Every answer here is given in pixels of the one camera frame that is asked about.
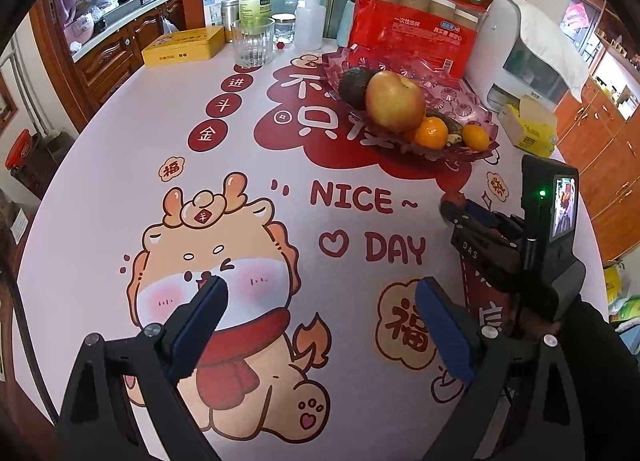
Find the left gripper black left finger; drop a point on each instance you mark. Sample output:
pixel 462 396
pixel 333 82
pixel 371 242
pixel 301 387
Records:
pixel 97 422

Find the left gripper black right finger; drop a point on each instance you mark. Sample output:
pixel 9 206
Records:
pixel 543 422

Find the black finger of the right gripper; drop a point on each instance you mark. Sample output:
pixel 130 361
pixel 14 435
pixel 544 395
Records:
pixel 464 224
pixel 505 225

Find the small red fruit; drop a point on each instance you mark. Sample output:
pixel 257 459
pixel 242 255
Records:
pixel 454 197

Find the orange tangerine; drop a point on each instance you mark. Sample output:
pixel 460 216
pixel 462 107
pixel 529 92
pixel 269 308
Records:
pixel 475 137
pixel 432 133

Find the red-yellow apple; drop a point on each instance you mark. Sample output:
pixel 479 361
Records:
pixel 394 102

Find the dark avocado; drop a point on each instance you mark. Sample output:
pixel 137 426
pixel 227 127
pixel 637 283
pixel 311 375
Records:
pixel 353 85

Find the overripe brown banana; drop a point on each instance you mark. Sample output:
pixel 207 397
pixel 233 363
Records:
pixel 454 128

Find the yellow tissue box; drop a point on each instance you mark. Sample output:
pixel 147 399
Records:
pixel 530 126

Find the pink glass fruit bowl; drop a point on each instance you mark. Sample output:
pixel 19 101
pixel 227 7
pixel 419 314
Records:
pixel 443 94

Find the white countertop appliance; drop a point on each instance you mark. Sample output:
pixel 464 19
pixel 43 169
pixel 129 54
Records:
pixel 502 70

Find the white cloth on appliance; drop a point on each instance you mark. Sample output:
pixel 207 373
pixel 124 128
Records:
pixel 547 42

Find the red paper cup package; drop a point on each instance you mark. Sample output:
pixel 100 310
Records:
pixel 440 32

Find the white plastic bottle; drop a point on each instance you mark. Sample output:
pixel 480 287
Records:
pixel 309 25

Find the small glass jar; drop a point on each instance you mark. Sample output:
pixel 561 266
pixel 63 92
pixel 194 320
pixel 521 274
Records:
pixel 284 28

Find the clear drinking glass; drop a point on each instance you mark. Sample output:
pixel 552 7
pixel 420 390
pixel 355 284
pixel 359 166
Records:
pixel 253 43

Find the small metal can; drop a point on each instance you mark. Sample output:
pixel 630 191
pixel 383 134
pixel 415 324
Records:
pixel 230 13

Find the yellow flat box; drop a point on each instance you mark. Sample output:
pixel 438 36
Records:
pixel 194 45

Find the white carton box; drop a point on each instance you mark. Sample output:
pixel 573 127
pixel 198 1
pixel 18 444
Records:
pixel 212 10

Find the wooden wall cabinet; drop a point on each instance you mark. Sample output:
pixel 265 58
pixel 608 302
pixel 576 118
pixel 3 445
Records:
pixel 604 147

